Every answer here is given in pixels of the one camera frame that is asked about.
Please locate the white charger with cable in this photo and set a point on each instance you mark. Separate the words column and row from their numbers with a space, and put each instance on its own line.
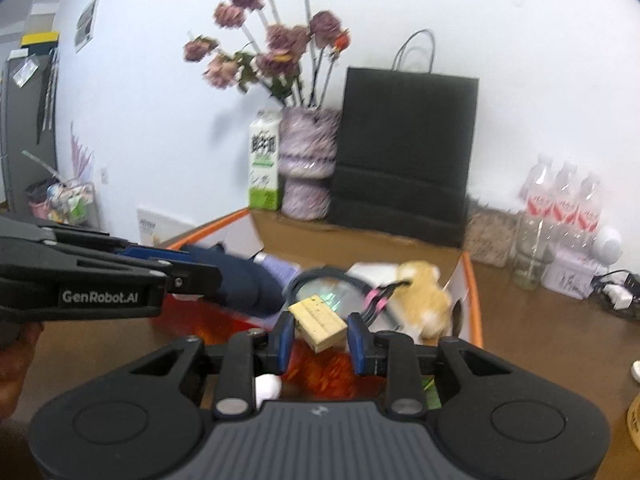
column 617, row 292

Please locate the black paper bag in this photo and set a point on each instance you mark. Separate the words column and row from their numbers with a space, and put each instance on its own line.
column 403, row 153

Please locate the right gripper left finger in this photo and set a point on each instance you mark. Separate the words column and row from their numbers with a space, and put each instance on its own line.
column 188, row 362

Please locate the water bottle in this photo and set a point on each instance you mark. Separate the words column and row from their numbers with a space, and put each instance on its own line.
column 589, row 207
column 536, row 191
column 564, row 198

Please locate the right water bottle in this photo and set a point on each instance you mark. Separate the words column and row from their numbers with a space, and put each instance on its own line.
column 589, row 207

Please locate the white booklet by wall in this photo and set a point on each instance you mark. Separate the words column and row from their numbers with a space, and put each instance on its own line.
column 156, row 229

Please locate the empty glass cup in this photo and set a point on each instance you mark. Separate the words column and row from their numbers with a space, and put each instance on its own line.
column 531, row 251

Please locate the purple textured vase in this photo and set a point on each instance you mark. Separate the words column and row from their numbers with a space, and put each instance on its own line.
column 307, row 159

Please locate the middle water bottle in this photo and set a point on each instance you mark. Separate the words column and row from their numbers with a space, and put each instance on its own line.
column 564, row 198

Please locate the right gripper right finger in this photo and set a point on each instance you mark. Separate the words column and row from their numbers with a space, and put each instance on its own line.
column 453, row 363

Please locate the purple knitted pouch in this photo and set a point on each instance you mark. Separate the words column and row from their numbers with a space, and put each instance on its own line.
column 283, row 271

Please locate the orange cardboard box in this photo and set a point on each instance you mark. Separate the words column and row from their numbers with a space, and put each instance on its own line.
column 327, row 375

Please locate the navy blue pouch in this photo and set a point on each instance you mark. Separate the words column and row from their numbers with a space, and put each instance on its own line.
column 245, row 287

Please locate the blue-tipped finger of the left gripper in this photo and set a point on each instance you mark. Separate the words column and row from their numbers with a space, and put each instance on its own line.
column 145, row 252

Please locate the white tin box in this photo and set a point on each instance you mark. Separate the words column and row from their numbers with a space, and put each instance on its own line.
column 570, row 273

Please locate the grey refrigerator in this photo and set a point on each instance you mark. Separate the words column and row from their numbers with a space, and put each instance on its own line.
column 25, row 145

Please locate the person left hand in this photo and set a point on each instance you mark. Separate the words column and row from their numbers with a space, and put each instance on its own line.
column 15, row 361

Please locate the clear jar with seeds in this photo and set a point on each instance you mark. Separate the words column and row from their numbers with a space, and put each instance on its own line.
column 490, row 233

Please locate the white round camera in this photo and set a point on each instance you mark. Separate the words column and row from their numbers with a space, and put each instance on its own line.
column 607, row 246

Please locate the green white milk carton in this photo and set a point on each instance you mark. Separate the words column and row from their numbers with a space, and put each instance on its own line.
column 263, row 175

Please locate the white yellow plush toy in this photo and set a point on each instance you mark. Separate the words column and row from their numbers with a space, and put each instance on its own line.
column 422, row 309

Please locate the beige cork block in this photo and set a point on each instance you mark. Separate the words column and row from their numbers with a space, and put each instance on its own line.
column 318, row 324

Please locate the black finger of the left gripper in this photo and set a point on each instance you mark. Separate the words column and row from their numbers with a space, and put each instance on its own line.
column 195, row 277

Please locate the left water bottle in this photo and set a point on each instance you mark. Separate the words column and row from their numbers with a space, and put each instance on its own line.
column 536, row 191

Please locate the dried rose bouquet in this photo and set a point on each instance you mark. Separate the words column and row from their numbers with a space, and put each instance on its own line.
column 294, row 64

